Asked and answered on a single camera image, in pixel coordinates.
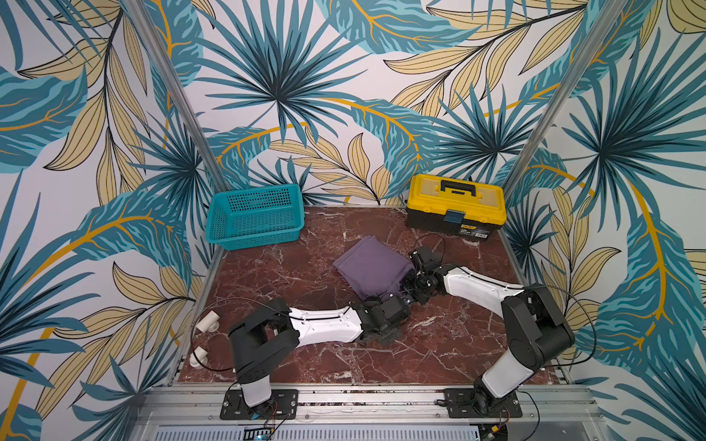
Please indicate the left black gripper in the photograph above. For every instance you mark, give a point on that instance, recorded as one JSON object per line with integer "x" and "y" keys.
{"x": 389, "y": 333}

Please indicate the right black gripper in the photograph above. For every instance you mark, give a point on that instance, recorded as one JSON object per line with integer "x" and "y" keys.
{"x": 418, "y": 281}

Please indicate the purple long pants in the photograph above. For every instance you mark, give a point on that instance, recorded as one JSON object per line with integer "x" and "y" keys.
{"x": 372, "y": 269}

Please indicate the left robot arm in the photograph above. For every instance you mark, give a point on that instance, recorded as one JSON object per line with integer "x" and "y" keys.
{"x": 267, "y": 336}

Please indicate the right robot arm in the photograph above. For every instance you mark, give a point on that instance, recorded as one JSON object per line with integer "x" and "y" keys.
{"x": 536, "y": 329}

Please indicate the yellow black toolbox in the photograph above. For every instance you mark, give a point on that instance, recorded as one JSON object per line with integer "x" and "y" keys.
{"x": 455, "y": 207}

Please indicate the teal plastic basket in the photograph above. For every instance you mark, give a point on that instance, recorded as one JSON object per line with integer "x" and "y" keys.
{"x": 260, "y": 216}

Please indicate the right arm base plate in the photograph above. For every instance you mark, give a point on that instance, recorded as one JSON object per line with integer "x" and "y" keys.
{"x": 469, "y": 403}

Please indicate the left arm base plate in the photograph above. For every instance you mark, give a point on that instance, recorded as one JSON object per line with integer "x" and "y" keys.
{"x": 282, "y": 405}

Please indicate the white cable connector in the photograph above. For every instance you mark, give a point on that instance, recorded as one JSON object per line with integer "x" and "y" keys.
{"x": 208, "y": 324}

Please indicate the front aluminium rail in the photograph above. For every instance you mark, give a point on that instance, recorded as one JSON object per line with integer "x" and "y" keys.
{"x": 378, "y": 412}

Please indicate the right aluminium frame post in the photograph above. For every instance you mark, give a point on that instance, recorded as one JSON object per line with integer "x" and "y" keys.
{"x": 607, "y": 16}

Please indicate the aluminium frame post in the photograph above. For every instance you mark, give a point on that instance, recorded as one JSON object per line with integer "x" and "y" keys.
{"x": 607, "y": 16}
{"x": 150, "y": 37}

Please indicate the left aluminium frame post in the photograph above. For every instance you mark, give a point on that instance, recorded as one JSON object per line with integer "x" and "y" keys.
{"x": 150, "y": 37}

